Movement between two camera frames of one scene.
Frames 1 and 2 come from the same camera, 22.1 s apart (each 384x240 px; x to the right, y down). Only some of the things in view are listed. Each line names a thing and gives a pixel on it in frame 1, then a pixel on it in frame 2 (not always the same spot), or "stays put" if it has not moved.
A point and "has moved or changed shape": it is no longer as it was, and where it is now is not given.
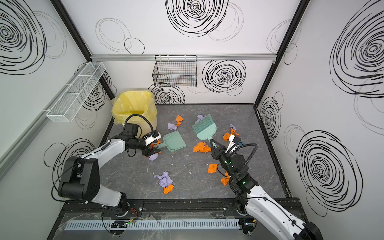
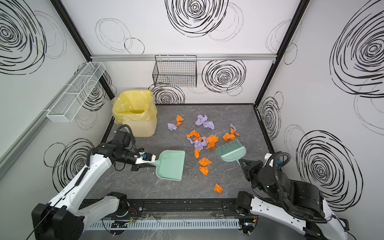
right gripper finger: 215,153 -> 245,170
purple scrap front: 165,180 -> 199,144
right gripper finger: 215,146 -> 250,162
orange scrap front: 168,189 -> 196,152
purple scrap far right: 232,126 stays put
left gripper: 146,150 -> 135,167
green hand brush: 205,128 has moved or changed shape
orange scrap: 212,168 -> 205,161
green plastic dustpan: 173,141 -> 170,165
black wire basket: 175,71 stays put
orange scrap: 224,180 -> 204,169
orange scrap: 226,136 stays put
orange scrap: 152,146 -> 194,133
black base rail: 160,207 stays put
